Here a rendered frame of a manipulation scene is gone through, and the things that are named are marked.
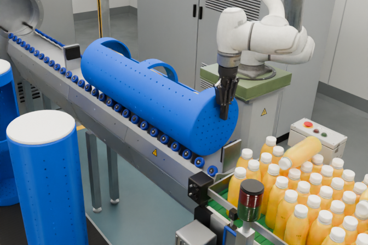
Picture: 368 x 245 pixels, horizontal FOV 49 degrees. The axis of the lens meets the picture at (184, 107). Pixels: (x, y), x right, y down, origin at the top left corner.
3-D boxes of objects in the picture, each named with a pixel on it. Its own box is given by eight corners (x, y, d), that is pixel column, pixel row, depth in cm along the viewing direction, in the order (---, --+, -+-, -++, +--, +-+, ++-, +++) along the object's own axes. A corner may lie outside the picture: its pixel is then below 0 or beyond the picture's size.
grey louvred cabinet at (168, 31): (171, 60, 529) (174, -59, 461) (308, 129, 382) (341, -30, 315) (136, 69, 498) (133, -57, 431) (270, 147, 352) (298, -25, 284)
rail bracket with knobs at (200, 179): (203, 189, 160) (205, 168, 155) (216, 198, 155) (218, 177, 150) (184, 199, 154) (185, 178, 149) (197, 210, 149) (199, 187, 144)
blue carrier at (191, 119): (123, 82, 238) (126, 35, 227) (233, 147, 181) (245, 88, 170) (79, 89, 220) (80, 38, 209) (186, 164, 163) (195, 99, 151)
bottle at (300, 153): (308, 132, 149) (280, 150, 138) (325, 141, 146) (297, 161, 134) (303, 146, 153) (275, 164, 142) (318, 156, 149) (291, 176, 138)
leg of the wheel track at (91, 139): (98, 206, 279) (92, 128, 250) (103, 210, 276) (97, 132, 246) (91, 210, 276) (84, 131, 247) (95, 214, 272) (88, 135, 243)
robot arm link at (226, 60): (246, 50, 151) (245, 65, 153) (229, 44, 157) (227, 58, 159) (230, 56, 145) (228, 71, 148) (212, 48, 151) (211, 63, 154)
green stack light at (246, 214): (247, 203, 115) (248, 189, 112) (264, 215, 111) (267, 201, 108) (231, 213, 111) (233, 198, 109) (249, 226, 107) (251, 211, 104)
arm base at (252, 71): (241, 60, 241) (242, 51, 238) (272, 70, 227) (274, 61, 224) (221, 68, 229) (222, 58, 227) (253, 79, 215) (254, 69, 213)
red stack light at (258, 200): (248, 188, 112) (250, 178, 111) (267, 200, 108) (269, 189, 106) (233, 198, 109) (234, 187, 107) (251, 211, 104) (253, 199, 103)
